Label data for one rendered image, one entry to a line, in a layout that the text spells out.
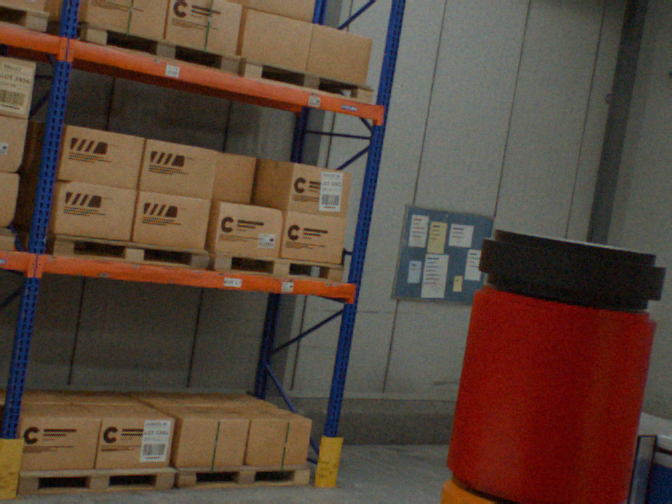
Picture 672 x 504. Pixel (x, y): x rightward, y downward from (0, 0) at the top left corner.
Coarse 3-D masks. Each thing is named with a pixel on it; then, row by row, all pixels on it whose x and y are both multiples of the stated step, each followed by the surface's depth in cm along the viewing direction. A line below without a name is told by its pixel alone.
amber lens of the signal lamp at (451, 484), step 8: (448, 480) 37; (456, 480) 36; (448, 488) 36; (456, 488) 35; (464, 488) 35; (472, 488) 35; (448, 496) 35; (456, 496) 35; (464, 496) 35; (472, 496) 34; (480, 496) 34; (488, 496) 34; (496, 496) 35
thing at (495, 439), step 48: (480, 336) 34; (528, 336) 33; (576, 336) 33; (624, 336) 33; (480, 384) 34; (528, 384) 33; (576, 384) 33; (624, 384) 34; (480, 432) 34; (528, 432) 33; (576, 432) 33; (624, 432) 34; (480, 480) 34; (528, 480) 33; (576, 480) 33; (624, 480) 34
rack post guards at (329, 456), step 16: (0, 448) 828; (16, 448) 833; (336, 448) 1002; (0, 464) 828; (16, 464) 835; (320, 464) 1000; (336, 464) 1004; (0, 480) 829; (16, 480) 836; (320, 480) 999; (336, 480) 1010; (0, 496) 831; (16, 496) 843
